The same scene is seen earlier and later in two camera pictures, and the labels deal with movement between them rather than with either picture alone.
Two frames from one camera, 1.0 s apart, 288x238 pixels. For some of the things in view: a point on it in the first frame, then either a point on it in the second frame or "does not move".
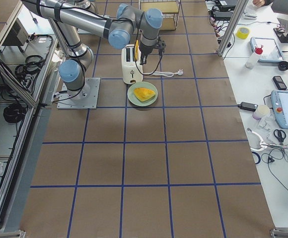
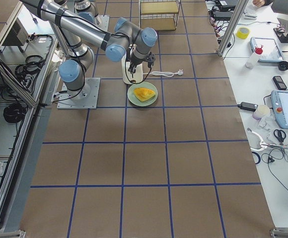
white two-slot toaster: x=132 y=70 does not move
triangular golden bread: x=143 y=94 does not move
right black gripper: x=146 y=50 → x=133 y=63
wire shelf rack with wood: x=170 y=9 does not move
